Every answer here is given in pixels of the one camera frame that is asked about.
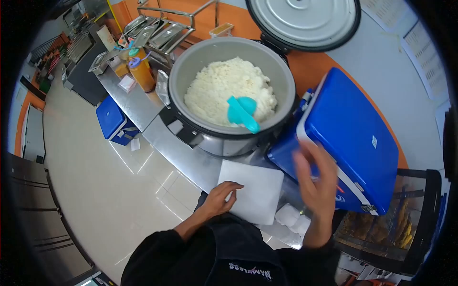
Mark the person's left fingers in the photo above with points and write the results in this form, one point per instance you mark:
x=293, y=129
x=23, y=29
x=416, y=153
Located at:
x=229, y=186

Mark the large blue cooler box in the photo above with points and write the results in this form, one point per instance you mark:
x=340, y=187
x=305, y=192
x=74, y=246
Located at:
x=347, y=143

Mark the person's left thumb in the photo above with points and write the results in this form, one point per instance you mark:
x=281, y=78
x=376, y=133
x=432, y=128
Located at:
x=229, y=203

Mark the large grey rice cooker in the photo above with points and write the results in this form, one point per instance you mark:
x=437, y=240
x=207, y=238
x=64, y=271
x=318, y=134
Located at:
x=257, y=71

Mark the person's right hand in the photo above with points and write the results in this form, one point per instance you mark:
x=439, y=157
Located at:
x=318, y=186

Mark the steel rack with pans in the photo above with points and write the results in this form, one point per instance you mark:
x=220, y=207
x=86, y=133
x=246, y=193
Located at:
x=161, y=30

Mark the white paper packet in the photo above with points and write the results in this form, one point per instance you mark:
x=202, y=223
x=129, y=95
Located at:
x=126, y=84

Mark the glass food warmer display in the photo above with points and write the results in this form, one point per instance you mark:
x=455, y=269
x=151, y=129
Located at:
x=390, y=221

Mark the small blue cooler box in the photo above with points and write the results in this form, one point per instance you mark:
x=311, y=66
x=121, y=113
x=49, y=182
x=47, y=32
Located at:
x=113, y=121

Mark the person's left hand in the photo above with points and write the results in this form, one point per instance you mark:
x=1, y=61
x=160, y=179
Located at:
x=217, y=201

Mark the turquoise rice scoop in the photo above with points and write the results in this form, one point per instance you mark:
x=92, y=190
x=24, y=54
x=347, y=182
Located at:
x=243, y=112

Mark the clear plastic bag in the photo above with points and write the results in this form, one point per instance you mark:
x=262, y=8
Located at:
x=162, y=87

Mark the white paper sheet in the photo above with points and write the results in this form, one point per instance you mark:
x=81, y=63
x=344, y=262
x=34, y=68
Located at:
x=252, y=191

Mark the orange sauce squeeze bottle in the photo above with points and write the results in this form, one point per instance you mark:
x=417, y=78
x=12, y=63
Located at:
x=142, y=75
x=137, y=53

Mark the black griddle station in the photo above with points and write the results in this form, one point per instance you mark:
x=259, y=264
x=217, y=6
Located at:
x=84, y=68

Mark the cooked white rice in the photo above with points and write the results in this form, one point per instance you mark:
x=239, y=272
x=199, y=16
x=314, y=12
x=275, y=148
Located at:
x=229, y=91

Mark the person's body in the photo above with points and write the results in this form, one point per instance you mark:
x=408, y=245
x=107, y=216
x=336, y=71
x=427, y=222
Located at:
x=229, y=257

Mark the small steel pan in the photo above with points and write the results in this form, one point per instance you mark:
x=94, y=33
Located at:
x=98, y=62

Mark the person's right fingers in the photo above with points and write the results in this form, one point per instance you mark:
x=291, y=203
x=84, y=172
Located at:
x=311, y=157

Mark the steel counter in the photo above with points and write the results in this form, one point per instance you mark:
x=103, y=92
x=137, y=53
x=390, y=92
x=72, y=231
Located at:
x=168, y=125

